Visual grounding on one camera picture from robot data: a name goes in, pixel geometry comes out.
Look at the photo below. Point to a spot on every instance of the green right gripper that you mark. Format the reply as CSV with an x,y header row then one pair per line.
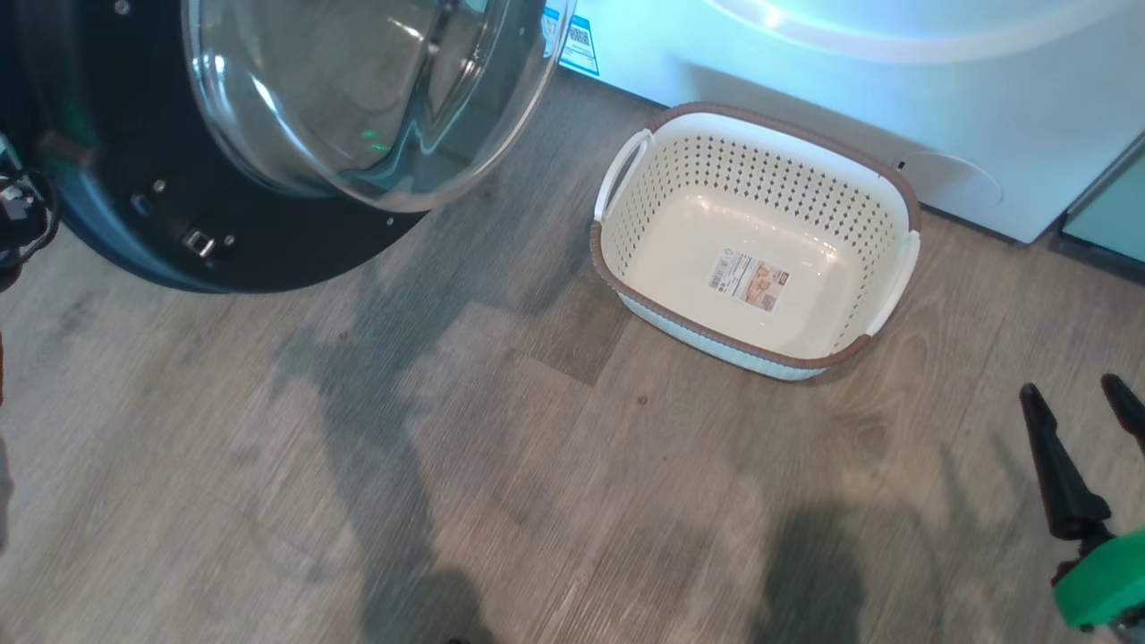
x,y
1109,581

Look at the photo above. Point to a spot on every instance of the round black glass washer door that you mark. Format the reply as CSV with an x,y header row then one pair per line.
x,y
268,250

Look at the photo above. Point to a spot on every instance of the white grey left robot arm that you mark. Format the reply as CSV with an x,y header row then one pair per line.
x,y
11,201

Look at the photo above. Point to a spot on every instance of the white front-load washing machine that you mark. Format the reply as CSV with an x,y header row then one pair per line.
x,y
805,89

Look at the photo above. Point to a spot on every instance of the pale green cabinet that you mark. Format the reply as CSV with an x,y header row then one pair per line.
x,y
1114,215

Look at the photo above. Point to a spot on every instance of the paper product sticker in basket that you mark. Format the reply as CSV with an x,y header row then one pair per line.
x,y
750,282

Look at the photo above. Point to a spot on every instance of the white perforated basket brown rim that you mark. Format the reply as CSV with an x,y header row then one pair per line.
x,y
680,295

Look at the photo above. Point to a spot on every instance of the blue energy label sticker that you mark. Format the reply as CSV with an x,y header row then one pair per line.
x,y
581,45

